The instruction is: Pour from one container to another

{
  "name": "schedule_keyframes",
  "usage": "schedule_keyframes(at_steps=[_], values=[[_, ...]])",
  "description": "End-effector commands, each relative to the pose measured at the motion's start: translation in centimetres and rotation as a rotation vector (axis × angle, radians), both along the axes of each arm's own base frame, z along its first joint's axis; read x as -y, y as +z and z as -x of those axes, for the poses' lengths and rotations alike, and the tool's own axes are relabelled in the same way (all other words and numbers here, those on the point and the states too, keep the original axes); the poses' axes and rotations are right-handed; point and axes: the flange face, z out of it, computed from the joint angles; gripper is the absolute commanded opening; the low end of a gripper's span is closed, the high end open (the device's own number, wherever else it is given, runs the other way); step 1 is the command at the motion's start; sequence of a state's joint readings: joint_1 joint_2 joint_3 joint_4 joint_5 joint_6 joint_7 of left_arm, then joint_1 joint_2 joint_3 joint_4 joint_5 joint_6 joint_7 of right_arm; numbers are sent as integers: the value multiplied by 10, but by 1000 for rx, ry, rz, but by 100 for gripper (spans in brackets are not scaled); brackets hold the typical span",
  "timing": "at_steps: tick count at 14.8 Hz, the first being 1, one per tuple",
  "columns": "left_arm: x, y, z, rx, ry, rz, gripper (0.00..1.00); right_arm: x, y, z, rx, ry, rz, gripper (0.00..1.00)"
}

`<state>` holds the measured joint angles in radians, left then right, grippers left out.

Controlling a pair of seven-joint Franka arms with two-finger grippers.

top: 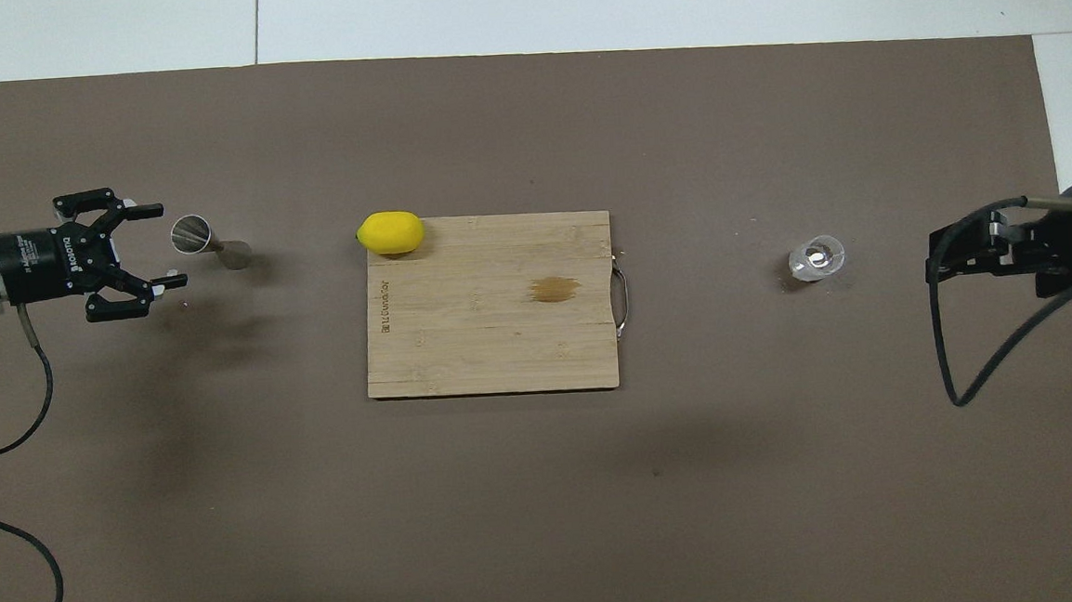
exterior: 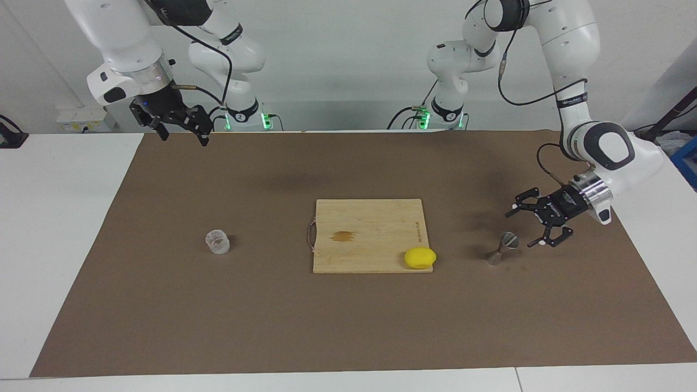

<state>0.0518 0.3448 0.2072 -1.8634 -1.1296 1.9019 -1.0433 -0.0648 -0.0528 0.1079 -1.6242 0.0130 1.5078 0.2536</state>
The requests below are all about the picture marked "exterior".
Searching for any clear plastic bag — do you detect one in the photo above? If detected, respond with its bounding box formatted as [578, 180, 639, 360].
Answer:
[659, 131, 688, 156]

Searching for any yellow lemon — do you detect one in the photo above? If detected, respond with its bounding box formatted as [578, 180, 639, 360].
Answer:
[404, 247, 437, 270]

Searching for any brown table mat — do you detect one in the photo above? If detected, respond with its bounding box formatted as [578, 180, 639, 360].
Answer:
[30, 130, 697, 378]

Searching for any black stand base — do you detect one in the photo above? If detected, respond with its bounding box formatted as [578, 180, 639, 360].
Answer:
[0, 114, 29, 149]

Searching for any steel jigger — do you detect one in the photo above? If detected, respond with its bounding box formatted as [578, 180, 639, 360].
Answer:
[486, 231, 520, 266]

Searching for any clear glass cup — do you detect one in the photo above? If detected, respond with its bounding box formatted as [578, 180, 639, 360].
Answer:
[205, 229, 231, 255]

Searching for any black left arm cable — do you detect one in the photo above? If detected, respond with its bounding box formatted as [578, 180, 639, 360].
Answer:
[466, 0, 589, 188]

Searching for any wooden cutting board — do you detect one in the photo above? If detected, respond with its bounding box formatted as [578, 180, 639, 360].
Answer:
[308, 199, 435, 274]

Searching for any black tripod stand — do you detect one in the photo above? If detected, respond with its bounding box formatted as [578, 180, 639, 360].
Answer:
[634, 86, 697, 143]

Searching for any black base cable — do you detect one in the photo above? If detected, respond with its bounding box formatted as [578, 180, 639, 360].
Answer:
[387, 82, 439, 130]

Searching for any white socket box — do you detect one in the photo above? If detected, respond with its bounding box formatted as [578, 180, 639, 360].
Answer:
[56, 107, 116, 133]

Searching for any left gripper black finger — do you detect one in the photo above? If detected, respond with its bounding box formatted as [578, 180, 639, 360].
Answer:
[525, 222, 573, 249]
[505, 187, 542, 218]

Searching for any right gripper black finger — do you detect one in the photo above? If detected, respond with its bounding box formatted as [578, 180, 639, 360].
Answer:
[130, 102, 169, 142]
[174, 105, 214, 148]

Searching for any blue box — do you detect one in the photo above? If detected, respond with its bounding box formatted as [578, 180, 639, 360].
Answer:
[671, 136, 697, 191]

